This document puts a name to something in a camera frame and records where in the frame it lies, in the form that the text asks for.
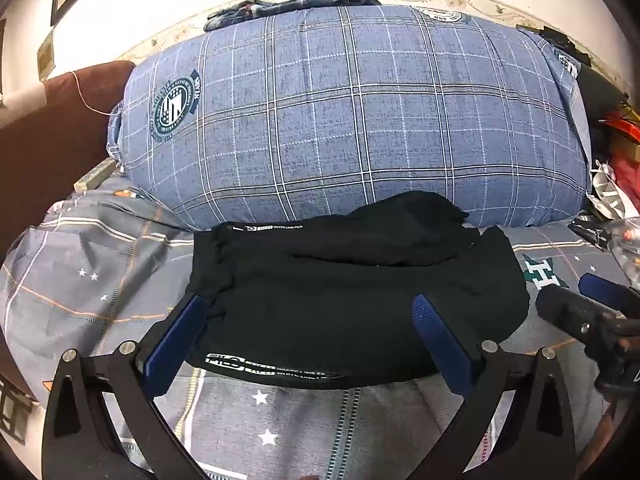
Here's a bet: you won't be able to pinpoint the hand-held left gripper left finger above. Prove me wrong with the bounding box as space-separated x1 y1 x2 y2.
41 294 211 480

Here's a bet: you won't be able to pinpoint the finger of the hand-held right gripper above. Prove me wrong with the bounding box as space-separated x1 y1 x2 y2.
537 287 621 341
580 273 640 313

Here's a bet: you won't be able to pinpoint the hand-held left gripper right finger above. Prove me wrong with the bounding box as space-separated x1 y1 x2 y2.
410 294 578 480

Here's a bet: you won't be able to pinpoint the black pants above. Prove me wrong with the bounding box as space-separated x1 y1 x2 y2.
185 191 531 390

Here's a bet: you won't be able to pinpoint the clear plastic bag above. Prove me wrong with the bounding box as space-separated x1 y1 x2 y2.
607 217 640 286

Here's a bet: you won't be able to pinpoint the white and black plastic bag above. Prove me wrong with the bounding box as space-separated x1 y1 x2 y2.
587 160 640 221

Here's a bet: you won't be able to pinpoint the grey printed bed sheet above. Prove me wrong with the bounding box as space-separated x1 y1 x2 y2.
0 157 640 480

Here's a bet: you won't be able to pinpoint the red cloth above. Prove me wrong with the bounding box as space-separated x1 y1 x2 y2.
600 105 640 196

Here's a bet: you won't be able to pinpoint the brown headboard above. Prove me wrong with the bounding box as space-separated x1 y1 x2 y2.
0 60 137 266

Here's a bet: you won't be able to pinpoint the blue plaid quilt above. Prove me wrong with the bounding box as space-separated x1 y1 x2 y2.
106 4 592 233

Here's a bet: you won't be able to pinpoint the white tube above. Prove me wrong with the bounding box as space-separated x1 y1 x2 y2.
0 82 48 111

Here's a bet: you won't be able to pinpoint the dark blue clothes pile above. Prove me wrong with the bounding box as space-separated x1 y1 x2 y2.
204 0 386 33

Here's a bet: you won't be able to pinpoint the white string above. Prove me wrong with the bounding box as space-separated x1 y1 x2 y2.
70 71 123 117

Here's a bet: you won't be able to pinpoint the small wall picture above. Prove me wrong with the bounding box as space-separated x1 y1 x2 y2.
37 30 56 79

